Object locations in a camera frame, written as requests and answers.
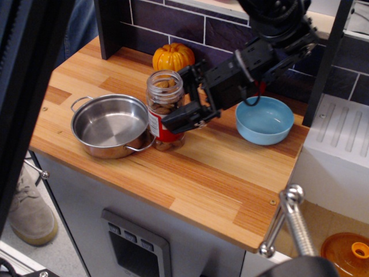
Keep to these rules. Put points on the black shelf post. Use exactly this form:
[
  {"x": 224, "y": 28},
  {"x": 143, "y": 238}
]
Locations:
[
  {"x": 333, "y": 43},
  {"x": 113, "y": 23}
]

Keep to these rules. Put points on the orange pot lid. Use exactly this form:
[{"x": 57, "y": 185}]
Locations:
[{"x": 348, "y": 252}]

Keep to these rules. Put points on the wooden upper shelf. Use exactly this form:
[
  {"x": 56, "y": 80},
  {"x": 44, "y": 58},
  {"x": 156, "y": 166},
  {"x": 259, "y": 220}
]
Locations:
[{"x": 322, "y": 12}]

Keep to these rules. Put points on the beige suede shoe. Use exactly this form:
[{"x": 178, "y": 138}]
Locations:
[{"x": 30, "y": 218}]

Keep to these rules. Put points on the light blue bowl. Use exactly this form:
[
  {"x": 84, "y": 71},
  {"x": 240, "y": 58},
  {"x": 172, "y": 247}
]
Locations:
[{"x": 267, "y": 122}]

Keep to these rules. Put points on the clear almond jar red label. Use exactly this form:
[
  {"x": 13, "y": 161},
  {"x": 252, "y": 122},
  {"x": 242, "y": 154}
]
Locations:
[{"x": 164, "y": 95}]

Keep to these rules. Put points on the orange toy pumpkin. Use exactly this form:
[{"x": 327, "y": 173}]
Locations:
[{"x": 174, "y": 56}]

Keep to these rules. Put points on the stainless steel pot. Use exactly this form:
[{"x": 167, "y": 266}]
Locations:
[{"x": 111, "y": 126}]

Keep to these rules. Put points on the black shelf post left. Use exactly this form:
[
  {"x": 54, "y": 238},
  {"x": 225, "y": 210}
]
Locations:
[{"x": 113, "y": 23}]

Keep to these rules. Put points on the grey oven control panel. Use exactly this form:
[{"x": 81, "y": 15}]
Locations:
[{"x": 137, "y": 251}]

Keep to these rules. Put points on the metal towel rail left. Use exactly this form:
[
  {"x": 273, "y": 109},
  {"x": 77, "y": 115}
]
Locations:
[{"x": 43, "y": 174}]

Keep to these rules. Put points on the white toy sink drainer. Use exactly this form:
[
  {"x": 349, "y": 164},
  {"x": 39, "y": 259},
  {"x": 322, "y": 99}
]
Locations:
[{"x": 339, "y": 133}]

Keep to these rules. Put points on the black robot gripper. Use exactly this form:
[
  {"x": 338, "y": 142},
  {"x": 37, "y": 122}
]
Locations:
[{"x": 225, "y": 84}]

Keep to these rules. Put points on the black shelf post right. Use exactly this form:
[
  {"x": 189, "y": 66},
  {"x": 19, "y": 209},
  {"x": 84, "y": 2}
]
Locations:
[{"x": 333, "y": 43}]

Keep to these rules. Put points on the black rounded object foreground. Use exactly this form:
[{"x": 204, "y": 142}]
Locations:
[{"x": 303, "y": 266}]

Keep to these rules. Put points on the blue jeans leg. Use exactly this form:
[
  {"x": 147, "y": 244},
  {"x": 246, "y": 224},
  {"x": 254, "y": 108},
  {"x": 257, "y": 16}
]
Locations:
[{"x": 81, "y": 29}]

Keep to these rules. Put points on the red toy strawberry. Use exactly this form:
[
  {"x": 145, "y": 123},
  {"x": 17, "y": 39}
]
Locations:
[{"x": 260, "y": 87}]

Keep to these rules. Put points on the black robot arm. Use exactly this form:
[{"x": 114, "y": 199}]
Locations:
[{"x": 285, "y": 36}]

